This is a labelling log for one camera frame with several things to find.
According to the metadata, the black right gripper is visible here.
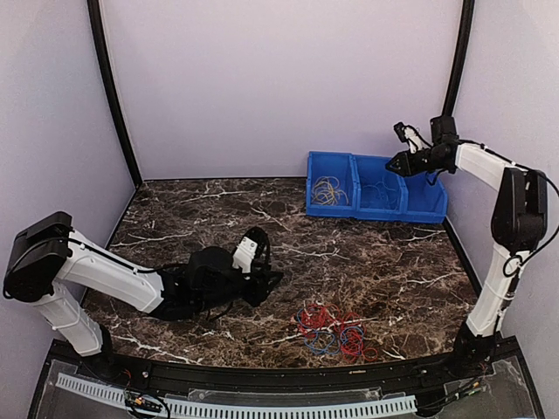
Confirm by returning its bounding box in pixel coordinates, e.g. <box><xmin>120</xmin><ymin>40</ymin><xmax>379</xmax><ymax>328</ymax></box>
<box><xmin>386</xmin><ymin>148</ymin><xmax>451</xmax><ymax>177</ymax></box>

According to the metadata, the black left corner post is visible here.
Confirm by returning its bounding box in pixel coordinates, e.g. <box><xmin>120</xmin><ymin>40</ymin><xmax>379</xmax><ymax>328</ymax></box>
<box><xmin>86</xmin><ymin>0</ymin><xmax>143</xmax><ymax>189</ymax></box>

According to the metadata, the left blue storage bin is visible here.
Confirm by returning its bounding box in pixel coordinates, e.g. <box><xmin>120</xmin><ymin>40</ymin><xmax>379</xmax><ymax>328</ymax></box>
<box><xmin>306</xmin><ymin>151</ymin><xmax>357</xmax><ymax>218</ymax></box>

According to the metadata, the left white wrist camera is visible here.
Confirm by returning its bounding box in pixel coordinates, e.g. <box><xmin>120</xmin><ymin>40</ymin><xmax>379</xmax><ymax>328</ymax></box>
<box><xmin>232</xmin><ymin>236</ymin><xmax>258</xmax><ymax>274</ymax></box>

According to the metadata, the right blue storage bin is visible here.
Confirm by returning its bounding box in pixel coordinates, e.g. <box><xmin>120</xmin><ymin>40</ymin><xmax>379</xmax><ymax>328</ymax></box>
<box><xmin>386</xmin><ymin>162</ymin><xmax>448</xmax><ymax>224</ymax></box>

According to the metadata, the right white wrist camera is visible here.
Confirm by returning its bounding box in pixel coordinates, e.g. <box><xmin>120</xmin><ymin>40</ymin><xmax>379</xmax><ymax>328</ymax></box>
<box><xmin>393</xmin><ymin>122</ymin><xmax>431</xmax><ymax>154</ymax></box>

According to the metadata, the white slotted cable duct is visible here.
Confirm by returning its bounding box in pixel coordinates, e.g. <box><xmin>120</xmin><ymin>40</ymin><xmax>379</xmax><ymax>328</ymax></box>
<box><xmin>55</xmin><ymin>373</ymin><xmax>418</xmax><ymax>419</ymax></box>

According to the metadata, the middle blue storage bin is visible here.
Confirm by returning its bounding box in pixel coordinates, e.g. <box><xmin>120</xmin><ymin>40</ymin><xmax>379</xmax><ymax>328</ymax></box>
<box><xmin>353</xmin><ymin>155</ymin><xmax>397</xmax><ymax>222</ymax></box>

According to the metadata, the black right corner post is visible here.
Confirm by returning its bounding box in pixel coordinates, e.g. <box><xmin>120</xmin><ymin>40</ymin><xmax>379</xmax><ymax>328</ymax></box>
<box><xmin>442</xmin><ymin>0</ymin><xmax>475</xmax><ymax>116</ymax></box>

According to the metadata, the black front rail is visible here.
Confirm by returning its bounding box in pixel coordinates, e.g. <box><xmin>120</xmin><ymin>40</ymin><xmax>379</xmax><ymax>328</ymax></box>
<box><xmin>43</xmin><ymin>338</ymin><xmax>525</xmax><ymax>405</ymax></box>

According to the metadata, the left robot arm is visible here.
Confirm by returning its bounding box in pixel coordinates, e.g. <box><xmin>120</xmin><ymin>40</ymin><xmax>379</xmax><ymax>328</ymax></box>
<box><xmin>3</xmin><ymin>211</ymin><xmax>283</xmax><ymax>381</ymax></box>

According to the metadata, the blue storage bin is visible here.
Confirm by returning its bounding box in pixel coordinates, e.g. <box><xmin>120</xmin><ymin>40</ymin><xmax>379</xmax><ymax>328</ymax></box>
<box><xmin>386</xmin><ymin>162</ymin><xmax>448</xmax><ymax>224</ymax></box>
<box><xmin>353</xmin><ymin>155</ymin><xmax>397</xmax><ymax>222</ymax></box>
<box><xmin>306</xmin><ymin>151</ymin><xmax>357</xmax><ymax>218</ymax></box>

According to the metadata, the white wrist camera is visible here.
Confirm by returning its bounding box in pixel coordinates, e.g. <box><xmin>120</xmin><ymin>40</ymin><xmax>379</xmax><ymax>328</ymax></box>
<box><xmin>393</xmin><ymin>122</ymin><xmax>431</xmax><ymax>154</ymax></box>
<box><xmin>232</xmin><ymin>236</ymin><xmax>258</xmax><ymax>274</ymax></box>

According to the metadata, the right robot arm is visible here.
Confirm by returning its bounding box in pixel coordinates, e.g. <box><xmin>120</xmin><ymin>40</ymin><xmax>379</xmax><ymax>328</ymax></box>
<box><xmin>385</xmin><ymin>115</ymin><xmax>555</xmax><ymax>379</ymax></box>

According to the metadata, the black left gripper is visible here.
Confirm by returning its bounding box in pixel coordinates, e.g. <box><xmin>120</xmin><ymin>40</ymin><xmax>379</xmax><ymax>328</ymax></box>
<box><xmin>196</xmin><ymin>263</ymin><xmax>283</xmax><ymax>313</ymax></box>

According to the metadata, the red blue cable pile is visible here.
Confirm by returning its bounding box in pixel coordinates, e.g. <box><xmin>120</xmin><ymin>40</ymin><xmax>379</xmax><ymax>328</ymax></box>
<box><xmin>293</xmin><ymin>301</ymin><xmax>380</xmax><ymax>363</ymax></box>

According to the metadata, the black corner post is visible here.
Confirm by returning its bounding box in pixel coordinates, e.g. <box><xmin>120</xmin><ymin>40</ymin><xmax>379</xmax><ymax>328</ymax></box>
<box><xmin>442</xmin><ymin>0</ymin><xmax>475</xmax><ymax>116</ymax></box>
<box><xmin>86</xmin><ymin>0</ymin><xmax>143</xmax><ymax>189</ymax></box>

